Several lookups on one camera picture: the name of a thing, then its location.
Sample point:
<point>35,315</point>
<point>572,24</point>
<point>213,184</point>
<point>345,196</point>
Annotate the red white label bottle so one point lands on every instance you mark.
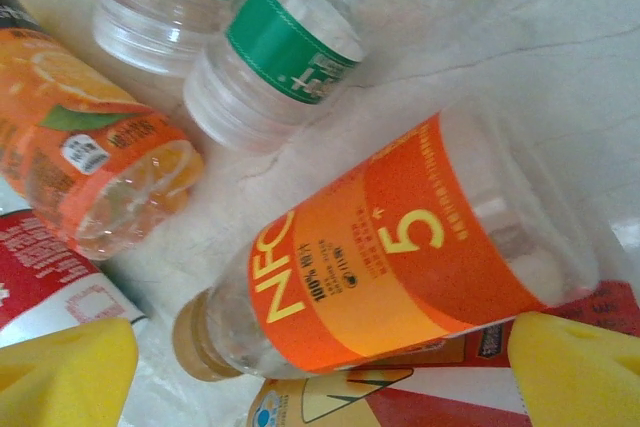
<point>40,272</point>

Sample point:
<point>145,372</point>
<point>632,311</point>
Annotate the orange NFC label bottle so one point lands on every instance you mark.
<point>400,257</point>

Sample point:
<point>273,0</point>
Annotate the small clear green label bottle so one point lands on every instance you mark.
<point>280,42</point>

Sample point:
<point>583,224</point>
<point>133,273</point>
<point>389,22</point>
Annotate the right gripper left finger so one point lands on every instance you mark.
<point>65,377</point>

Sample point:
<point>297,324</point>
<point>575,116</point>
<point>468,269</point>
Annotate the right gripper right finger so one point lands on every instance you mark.
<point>580,377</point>

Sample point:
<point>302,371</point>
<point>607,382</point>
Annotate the yellow orange juice bottle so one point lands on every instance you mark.
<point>90,147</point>

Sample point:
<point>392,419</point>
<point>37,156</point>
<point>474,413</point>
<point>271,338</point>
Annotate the small bottle red cap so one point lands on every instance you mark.
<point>165,22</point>

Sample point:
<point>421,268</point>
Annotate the red gold tea bottle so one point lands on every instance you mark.
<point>440,407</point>

